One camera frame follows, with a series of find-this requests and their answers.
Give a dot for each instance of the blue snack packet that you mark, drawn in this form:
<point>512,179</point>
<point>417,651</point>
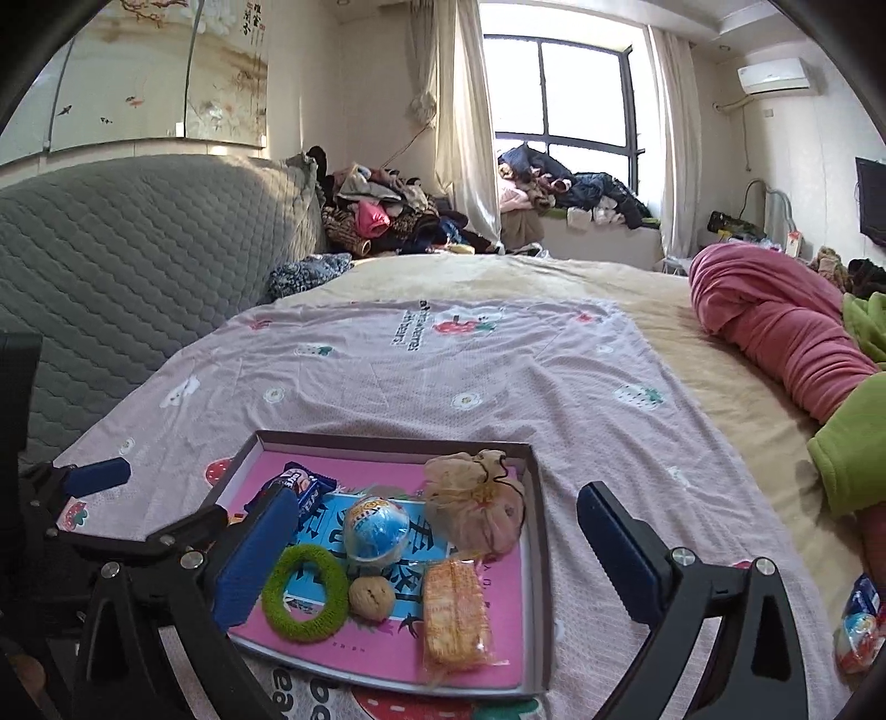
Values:
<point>308,484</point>

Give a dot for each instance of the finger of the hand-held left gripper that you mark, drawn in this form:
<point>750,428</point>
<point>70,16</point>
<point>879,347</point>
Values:
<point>173,534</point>
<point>100,478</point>

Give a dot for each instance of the pink picture book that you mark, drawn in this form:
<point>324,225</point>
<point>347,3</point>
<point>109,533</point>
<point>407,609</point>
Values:
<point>498,609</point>

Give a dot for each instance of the beige bedspread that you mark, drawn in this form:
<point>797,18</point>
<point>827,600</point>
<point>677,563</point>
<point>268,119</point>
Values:
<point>588,284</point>

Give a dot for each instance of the green fleece blanket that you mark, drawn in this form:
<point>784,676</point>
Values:
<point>851,443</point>

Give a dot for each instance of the red white plastic packet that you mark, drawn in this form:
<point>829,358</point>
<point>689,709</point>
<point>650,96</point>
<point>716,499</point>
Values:
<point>858,637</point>

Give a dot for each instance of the white sheer curtain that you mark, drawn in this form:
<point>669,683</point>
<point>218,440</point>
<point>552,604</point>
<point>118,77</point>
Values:
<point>467,124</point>
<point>675,138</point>

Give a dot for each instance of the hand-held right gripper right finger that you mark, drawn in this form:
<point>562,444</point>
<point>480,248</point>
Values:
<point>619,554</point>

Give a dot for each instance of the pile of mixed clothes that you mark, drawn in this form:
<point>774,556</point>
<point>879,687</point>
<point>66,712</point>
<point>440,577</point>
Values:
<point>387,208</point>

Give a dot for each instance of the orange biscuit packet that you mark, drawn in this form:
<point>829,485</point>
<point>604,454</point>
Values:
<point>453,616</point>

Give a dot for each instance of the blue patterned cloth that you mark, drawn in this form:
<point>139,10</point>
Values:
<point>304,277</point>

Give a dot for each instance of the white window bench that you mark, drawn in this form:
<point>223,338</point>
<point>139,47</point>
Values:
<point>595,246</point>

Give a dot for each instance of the pink strawberry print bed sheet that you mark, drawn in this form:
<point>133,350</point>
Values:
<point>484,388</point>

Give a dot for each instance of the black bag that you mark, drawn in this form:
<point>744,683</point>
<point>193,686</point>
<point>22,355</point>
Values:
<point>730,225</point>

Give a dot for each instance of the dark shallow cardboard tray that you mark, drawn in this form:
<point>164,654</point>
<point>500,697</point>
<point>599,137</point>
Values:
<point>542,554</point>

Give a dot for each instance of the grey quilted headboard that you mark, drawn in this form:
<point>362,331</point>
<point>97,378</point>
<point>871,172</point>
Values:
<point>138,263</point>

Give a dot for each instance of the white air conditioner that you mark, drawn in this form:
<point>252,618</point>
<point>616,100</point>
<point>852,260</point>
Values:
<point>772,76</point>

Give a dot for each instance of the floral wall painting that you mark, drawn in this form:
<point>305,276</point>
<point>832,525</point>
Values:
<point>138,69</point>

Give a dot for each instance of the black flat television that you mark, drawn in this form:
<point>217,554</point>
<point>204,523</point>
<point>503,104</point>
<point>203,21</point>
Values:
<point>872,201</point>

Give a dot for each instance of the dark crumpled clothes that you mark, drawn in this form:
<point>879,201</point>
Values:
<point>869,277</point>

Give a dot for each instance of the toy egg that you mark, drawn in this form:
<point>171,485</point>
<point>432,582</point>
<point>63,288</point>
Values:
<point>374,533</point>

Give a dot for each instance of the walnut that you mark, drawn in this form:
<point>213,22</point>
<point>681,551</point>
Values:
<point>370,599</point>

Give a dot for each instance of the pink quilt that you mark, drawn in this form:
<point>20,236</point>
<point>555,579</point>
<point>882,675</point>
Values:
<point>761,304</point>

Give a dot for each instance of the tied grey curtain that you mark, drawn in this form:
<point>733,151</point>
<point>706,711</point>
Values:
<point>423,62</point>

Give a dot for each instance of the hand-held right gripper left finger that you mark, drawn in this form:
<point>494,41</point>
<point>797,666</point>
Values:
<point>253,554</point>

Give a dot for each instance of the pile of dark clothes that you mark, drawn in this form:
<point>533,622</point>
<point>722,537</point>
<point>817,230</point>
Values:
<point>581,187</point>

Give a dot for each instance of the black framed window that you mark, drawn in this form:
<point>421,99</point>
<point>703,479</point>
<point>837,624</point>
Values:
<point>581,90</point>

